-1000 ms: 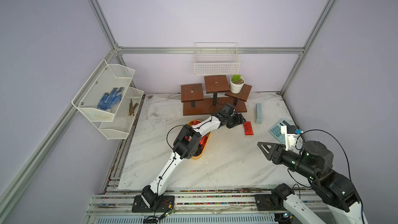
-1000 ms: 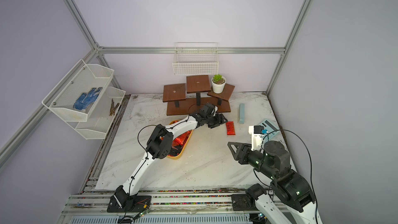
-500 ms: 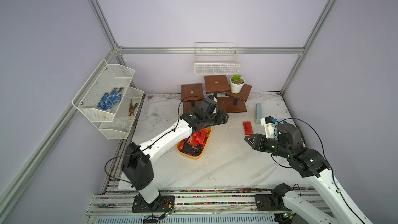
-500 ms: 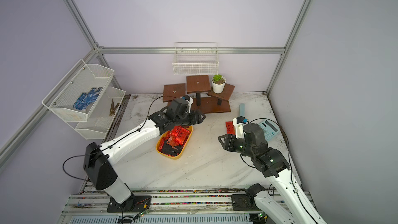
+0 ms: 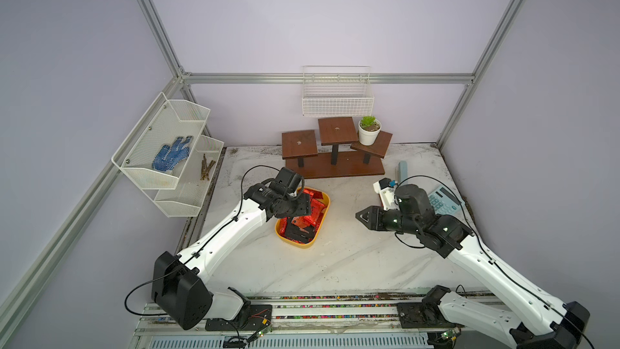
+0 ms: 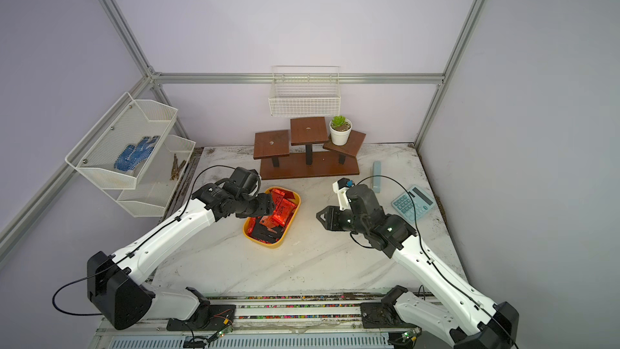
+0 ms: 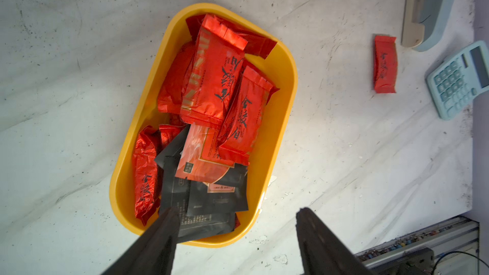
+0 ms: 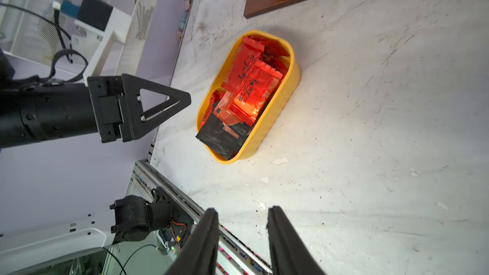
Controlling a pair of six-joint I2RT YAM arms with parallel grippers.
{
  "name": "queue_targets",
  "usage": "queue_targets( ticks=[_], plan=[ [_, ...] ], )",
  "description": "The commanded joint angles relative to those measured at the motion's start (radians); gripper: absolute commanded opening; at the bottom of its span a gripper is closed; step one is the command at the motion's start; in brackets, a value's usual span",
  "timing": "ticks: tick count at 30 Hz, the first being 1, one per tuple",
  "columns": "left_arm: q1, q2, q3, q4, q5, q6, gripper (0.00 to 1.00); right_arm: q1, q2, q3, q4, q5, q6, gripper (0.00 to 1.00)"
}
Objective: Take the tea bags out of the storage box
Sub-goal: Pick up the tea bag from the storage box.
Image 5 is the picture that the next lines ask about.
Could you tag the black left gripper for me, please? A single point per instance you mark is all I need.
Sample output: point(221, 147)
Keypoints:
point(303, 208)

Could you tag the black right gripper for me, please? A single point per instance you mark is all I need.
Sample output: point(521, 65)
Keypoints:
point(376, 218)

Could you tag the yellow plastic storage box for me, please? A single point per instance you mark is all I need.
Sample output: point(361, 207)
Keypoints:
point(320, 203)

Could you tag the black tea bag packet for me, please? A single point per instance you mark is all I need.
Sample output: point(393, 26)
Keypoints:
point(295, 233)

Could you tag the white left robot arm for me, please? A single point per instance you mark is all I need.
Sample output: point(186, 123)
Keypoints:
point(180, 282)

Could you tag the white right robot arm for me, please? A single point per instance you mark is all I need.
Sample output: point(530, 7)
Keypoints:
point(533, 318)

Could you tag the pale green eraser block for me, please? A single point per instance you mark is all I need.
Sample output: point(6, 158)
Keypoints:
point(402, 171)

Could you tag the brown wooden tiered stand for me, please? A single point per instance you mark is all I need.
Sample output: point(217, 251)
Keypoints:
point(334, 151)

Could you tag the teal calculator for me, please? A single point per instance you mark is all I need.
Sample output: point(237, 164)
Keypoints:
point(444, 202)

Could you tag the brown twig bundle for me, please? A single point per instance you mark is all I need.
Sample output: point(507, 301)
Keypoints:
point(206, 166)

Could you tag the white potted green plant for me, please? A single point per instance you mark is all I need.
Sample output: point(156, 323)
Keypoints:
point(368, 130)

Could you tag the lower white mesh shelf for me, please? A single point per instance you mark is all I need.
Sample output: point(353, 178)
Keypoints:
point(188, 197)

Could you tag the white mesh shelf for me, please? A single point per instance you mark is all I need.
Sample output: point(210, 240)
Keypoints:
point(188, 197)
point(160, 125)

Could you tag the blue dotted work glove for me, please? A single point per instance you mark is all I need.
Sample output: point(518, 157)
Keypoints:
point(169, 156)

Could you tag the upper white mesh shelf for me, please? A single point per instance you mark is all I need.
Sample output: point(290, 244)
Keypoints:
point(160, 125)

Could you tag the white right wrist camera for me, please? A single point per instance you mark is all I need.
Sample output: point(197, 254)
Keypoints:
point(385, 188)

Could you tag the white wire wall basket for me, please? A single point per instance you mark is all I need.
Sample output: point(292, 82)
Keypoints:
point(336, 91)

